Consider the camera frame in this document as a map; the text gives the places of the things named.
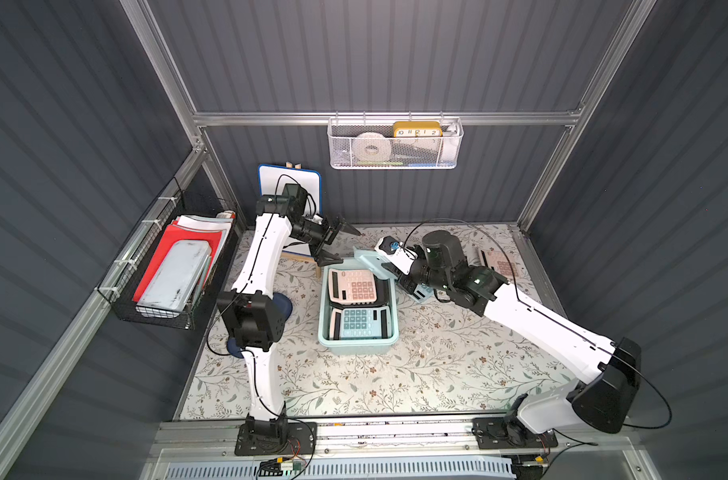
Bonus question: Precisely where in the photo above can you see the pink calculator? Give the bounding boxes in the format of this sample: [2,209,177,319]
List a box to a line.
[478,247,519,279]
[328,269,377,305]

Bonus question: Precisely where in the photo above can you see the mint green storage box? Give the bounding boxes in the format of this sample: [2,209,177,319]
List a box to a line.
[318,258,400,355]

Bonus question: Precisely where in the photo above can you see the teal calculator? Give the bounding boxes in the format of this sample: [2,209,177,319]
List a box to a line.
[329,307,391,341]

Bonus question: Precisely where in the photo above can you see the black calculator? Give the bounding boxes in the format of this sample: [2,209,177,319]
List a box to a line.
[372,278,391,308]

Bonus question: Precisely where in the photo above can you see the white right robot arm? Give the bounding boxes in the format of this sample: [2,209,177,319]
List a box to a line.
[380,230,641,440]

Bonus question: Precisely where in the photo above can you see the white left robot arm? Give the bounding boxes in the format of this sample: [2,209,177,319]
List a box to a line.
[217,190,361,438]

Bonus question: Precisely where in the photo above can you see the navy blue glasses case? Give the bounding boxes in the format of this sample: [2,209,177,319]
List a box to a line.
[223,293,293,358]

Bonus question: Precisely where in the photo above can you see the blue framed whiteboard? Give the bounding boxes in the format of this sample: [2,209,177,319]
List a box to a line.
[250,165,329,265]

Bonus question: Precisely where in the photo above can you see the white tape roll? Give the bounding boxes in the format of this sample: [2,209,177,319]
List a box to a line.
[352,132,392,163]

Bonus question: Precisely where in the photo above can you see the white papers in basket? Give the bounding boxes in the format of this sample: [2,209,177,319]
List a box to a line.
[172,210,237,276]

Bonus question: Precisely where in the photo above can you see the yellow clock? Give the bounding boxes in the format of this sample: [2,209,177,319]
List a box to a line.
[393,120,443,138]

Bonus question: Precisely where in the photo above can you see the red folder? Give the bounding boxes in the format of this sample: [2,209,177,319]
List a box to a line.
[132,215,230,311]

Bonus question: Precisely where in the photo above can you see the light grey pencil case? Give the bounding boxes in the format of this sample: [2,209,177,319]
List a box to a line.
[136,240,210,319]

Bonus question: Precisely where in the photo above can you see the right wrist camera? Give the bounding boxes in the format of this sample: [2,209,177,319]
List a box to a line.
[375,236,419,276]

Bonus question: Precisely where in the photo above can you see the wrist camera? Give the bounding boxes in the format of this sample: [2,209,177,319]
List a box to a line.
[375,236,419,276]
[281,183,311,217]

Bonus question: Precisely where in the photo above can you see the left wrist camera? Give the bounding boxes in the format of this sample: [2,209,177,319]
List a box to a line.
[281,183,311,217]

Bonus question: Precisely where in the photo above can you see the white wire wall basket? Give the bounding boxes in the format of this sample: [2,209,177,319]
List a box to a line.
[327,115,465,170]

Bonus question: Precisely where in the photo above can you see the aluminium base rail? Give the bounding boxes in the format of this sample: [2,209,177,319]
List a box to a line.
[140,414,661,479]

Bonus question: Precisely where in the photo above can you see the black wire side basket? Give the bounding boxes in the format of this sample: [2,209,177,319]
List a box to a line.
[97,180,240,330]

